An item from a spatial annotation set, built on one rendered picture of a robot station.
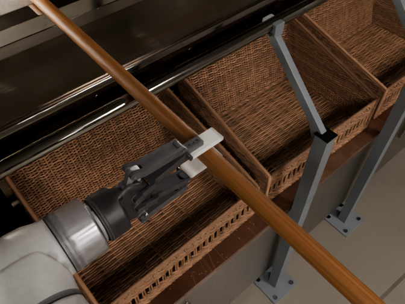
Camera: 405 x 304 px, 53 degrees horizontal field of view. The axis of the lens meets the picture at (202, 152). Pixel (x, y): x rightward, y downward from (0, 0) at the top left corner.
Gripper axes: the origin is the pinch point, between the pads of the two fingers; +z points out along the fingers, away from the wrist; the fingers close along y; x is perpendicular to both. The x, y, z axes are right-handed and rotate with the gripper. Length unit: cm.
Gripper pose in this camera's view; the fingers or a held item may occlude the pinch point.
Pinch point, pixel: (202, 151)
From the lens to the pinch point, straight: 67.3
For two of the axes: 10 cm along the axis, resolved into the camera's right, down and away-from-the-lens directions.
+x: 6.5, 5.9, -4.9
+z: 7.6, -5.0, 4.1
